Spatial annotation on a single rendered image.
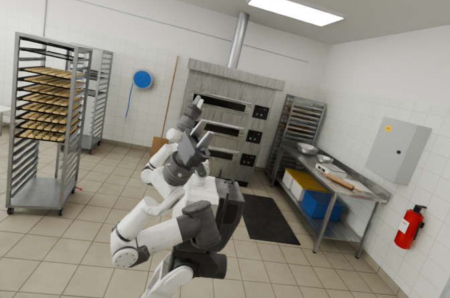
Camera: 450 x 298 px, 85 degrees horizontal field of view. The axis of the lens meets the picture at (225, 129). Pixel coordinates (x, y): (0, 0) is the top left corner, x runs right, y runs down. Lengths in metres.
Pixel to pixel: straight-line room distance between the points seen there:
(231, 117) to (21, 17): 4.09
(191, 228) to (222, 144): 3.38
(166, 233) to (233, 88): 3.37
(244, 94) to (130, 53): 2.35
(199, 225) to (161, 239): 0.14
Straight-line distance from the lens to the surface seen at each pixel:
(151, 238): 0.95
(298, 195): 4.24
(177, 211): 1.10
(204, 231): 0.96
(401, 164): 3.43
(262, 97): 4.21
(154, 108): 5.17
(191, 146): 0.70
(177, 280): 1.35
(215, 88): 4.06
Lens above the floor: 1.87
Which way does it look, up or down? 12 degrees down
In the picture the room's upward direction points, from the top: 14 degrees clockwise
